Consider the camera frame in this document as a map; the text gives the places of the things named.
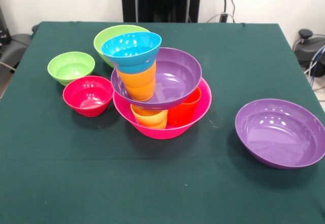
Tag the yellow cup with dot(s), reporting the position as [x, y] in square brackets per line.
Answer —
[149, 117]

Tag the red cup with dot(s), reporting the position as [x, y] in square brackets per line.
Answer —
[182, 113]

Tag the purple bowl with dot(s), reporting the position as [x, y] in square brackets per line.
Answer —
[177, 81]
[279, 135]

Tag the orange cup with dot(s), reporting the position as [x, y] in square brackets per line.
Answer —
[139, 84]

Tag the large pink bowl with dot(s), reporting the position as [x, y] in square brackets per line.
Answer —
[203, 104]

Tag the blue bowl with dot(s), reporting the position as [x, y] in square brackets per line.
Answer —
[130, 47]

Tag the large green bowl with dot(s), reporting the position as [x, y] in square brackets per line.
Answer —
[101, 39]

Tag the small red bowl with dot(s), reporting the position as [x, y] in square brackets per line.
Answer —
[87, 97]

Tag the dark green tablecloth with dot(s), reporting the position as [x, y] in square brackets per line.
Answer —
[152, 183]

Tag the small green bowl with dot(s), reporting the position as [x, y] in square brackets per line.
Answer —
[71, 67]

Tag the black floor stand base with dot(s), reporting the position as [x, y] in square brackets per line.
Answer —
[308, 46]
[12, 48]

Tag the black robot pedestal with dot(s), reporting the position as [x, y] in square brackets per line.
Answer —
[172, 3]

